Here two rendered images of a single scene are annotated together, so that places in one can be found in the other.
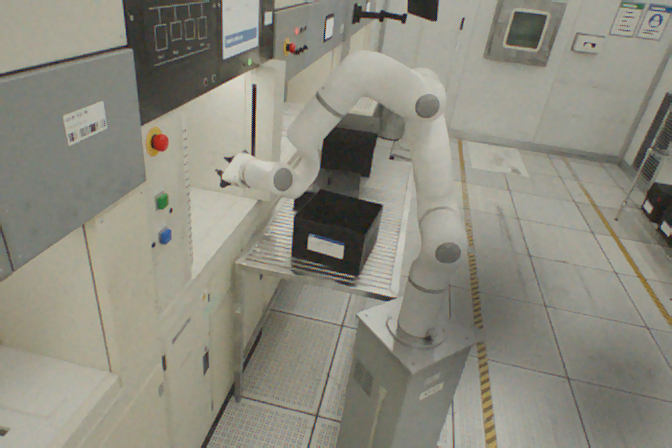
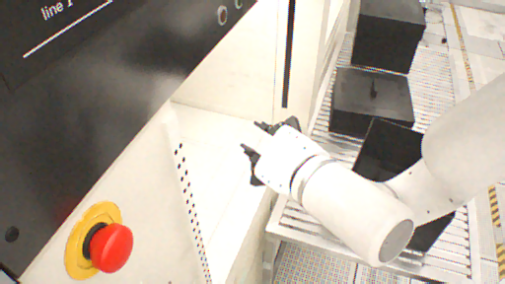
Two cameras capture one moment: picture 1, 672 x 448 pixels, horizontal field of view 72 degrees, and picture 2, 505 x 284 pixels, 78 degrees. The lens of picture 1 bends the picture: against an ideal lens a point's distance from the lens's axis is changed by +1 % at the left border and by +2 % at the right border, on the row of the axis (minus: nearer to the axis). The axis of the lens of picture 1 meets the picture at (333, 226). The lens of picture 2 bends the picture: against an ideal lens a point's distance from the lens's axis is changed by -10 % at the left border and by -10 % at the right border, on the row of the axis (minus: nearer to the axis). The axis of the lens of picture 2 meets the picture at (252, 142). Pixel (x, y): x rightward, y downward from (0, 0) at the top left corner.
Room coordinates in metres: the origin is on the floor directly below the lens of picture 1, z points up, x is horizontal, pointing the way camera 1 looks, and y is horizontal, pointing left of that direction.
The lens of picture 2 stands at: (0.86, 0.27, 1.59)
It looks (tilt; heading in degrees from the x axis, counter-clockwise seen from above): 44 degrees down; 12
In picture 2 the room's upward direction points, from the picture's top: straight up
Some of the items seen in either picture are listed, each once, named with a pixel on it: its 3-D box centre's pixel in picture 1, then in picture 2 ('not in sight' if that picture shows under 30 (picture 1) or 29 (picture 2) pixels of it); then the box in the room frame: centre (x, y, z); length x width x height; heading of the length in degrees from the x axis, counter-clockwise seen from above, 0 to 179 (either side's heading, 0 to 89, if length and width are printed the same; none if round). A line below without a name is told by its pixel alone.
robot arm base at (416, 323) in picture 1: (421, 304); not in sight; (1.13, -0.30, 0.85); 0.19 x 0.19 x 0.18
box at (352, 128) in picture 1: (350, 143); (385, 32); (2.42, -0.03, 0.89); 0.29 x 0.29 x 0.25; 86
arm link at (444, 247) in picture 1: (438, 254); not in sight; (1.10, -0.30, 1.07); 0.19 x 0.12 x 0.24; 0
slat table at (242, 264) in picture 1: (337, 265); (368, 176); (1.96, -0.05, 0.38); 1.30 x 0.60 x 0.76; 172
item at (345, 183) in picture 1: (328, 187); (371, 99); (1.94, 0.04, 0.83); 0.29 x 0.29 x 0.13; 89
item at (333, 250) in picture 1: (338, 229); (400, 181); (1.53, -0.02, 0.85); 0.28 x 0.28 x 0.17; 74
